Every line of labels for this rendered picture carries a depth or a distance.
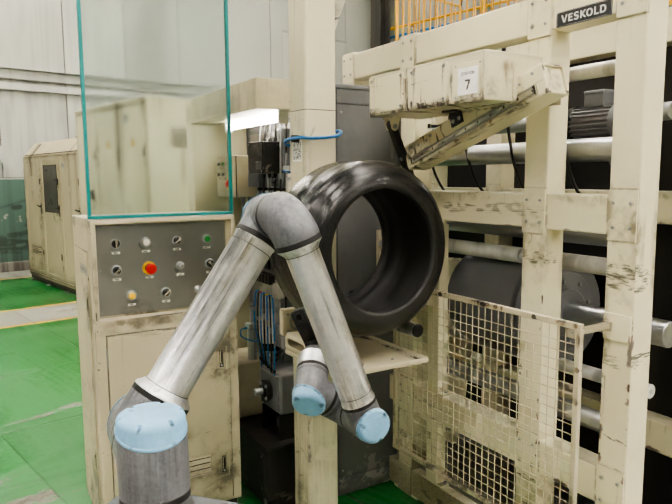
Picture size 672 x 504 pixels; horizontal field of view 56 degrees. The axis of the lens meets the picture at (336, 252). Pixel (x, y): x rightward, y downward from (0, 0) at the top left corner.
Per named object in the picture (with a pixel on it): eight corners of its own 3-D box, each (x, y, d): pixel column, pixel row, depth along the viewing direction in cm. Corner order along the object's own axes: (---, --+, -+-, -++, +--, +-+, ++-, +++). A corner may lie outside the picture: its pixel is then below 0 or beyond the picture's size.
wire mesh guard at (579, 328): (392, 447, 264) (393, 280, 256) (395, 446, 265) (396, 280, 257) (571, 557, 187) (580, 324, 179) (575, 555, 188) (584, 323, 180)
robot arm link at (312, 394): (312, 423, 172) (282, 407, 168) (317, 384, 181) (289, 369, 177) (334, 409, 167) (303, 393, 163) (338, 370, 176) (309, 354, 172)
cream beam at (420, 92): (367, 117, 237) (367, 76, 235) (421, 120, 250) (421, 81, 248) (482, 100, 185) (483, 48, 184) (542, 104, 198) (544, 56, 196)
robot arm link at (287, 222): (309, 181, 148) (401, 433, 162) (290, 185, 160) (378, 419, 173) (265, 199, 144) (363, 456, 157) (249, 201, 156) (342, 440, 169)
